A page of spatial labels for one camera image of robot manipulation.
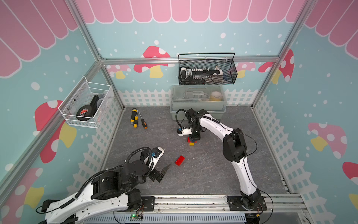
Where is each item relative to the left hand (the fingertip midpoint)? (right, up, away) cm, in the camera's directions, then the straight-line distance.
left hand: (161, 160), depth 65 cm
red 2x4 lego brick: (+14, +5, +27) cm, 31 cm away
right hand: (+18, +7, +30) cm, 36 cm away
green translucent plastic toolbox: (+32, +35, +34) cm, 58 cm away
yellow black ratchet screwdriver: (-29, +21, +46) cm, 59 cm away
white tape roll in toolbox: (+35, +38, +36) cm, 63 cm away
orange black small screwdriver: (-20, +16, +40) cm, 48 cm away
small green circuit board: (-15, -32, +7) cm, 36 cm away
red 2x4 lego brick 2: (+8, -7, +23) cm, 25 cm away
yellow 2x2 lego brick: (+16, +3, +31) cm, 35 cm away
